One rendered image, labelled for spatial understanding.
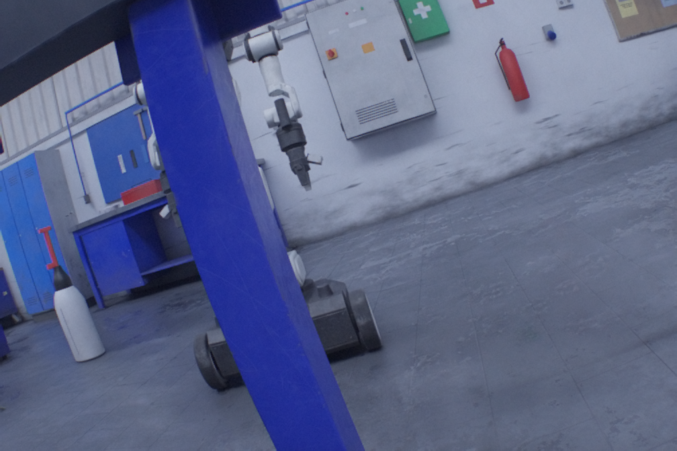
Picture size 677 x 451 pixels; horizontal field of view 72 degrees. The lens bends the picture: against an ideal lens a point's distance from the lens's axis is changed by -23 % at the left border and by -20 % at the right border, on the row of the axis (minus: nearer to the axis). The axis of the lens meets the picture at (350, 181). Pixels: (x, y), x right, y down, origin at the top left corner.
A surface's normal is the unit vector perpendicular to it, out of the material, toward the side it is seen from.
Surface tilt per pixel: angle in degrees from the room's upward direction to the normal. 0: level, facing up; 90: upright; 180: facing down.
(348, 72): 90
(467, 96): 90
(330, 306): 45
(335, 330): 90
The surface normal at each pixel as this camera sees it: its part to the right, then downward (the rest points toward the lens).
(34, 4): -0.11, 0.07
